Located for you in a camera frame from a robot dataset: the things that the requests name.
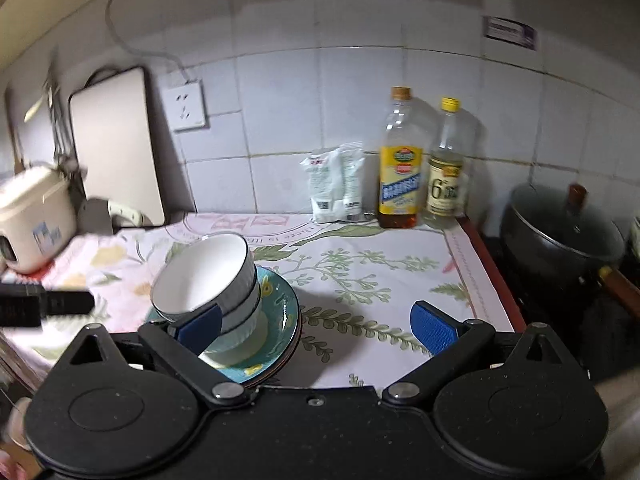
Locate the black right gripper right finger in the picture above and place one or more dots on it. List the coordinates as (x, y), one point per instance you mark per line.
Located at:
(453, 345)

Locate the hanging metal utensils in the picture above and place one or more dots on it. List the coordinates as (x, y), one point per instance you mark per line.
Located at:
(63, 145)

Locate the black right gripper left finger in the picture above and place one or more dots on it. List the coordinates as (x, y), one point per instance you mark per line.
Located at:
(178, 345)

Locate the beige cutting board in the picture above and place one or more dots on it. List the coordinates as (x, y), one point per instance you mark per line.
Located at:
(111, 130)

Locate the black wok with lid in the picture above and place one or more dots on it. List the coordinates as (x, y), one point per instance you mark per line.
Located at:
(556, 232)

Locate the white wall socket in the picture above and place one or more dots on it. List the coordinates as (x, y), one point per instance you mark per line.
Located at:
(184, 107)

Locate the floral pink table cloth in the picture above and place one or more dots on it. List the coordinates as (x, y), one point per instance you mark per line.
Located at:
(355, 284)

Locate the pink rabbit print plate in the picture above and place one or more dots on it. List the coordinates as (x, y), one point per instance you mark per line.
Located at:
(283, 331)

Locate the large white ribbed bowl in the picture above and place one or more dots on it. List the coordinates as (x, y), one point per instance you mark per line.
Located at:
(218, 269)

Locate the blue white wall sticker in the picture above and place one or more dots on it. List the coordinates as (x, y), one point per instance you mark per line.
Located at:
(510, 32)

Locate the left hand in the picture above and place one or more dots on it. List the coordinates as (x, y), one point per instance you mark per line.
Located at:
(17, 460)

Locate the white rice cooker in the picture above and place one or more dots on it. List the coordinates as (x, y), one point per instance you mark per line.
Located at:
(37, 218)

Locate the white salt bag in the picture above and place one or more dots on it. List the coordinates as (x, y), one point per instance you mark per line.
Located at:
(325, 185)

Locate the clear white vinegar bottle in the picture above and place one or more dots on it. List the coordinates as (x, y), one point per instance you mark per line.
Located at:
(448, 174)

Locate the blue fried egg plate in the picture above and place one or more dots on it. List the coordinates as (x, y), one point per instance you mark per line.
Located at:
(257, 333)

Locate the cleaver with cream handle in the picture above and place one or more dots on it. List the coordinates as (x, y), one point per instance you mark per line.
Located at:
(105, 217)

